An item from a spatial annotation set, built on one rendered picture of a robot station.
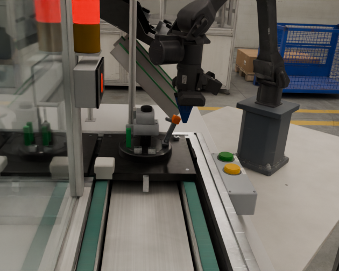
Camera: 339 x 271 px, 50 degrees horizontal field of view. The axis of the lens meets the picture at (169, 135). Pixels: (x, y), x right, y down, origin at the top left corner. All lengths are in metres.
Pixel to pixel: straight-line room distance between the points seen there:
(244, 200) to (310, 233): 0.19
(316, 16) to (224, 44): 5.65
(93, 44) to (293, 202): 0.67
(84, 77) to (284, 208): 0.62
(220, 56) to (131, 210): 4.42
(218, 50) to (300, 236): 4.34
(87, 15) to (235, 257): 0.48
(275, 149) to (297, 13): 9.20
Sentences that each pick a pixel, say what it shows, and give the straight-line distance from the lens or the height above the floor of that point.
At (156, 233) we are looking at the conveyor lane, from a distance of 0.75.
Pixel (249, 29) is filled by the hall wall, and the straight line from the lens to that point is 9.89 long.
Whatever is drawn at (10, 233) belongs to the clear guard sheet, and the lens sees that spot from 0.40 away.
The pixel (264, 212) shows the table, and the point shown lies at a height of 0.86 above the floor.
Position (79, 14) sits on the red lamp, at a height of 1.32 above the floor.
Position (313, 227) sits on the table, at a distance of 0.96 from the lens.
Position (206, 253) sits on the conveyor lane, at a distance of 0.67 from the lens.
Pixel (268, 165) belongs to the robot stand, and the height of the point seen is 0.89.
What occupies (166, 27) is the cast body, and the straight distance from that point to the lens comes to 1.12.
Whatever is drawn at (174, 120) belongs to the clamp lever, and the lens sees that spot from 0.92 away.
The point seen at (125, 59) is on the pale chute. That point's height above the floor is 1.17.
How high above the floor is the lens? 1.38
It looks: 22 degrees down
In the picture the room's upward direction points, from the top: 3 degrees clockwise
